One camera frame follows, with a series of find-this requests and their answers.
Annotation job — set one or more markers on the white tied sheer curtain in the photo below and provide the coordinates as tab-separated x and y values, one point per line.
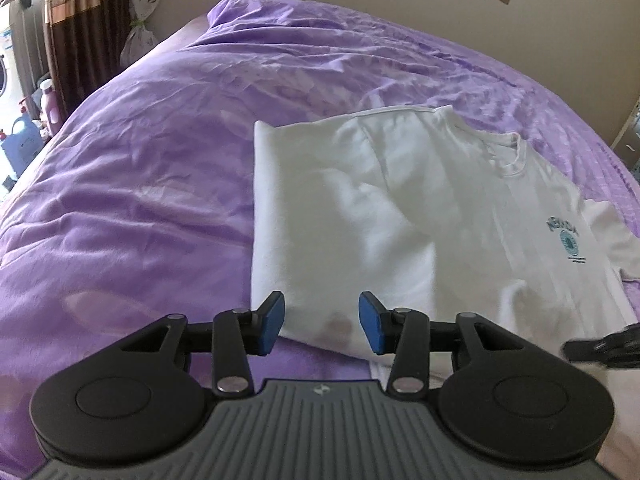
142	10

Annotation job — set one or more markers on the purple floral bed sheet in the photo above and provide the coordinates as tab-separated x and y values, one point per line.
140	200

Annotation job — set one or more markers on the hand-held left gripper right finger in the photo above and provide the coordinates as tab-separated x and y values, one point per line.
371	325

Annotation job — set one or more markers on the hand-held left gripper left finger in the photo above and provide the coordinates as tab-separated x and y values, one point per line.
270	325

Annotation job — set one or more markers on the brown patterned curtain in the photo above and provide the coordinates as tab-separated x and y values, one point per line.
80	35

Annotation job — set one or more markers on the white cabinet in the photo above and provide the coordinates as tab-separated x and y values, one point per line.
627	135

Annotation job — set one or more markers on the white printed t-shirt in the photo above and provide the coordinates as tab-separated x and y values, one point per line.
400	210

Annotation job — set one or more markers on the blue detergent jug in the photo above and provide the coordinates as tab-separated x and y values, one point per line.
21	142

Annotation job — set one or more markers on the pink bottle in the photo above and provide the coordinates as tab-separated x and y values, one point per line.
49	107

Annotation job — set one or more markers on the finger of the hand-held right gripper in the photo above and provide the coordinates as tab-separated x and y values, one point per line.
600	347

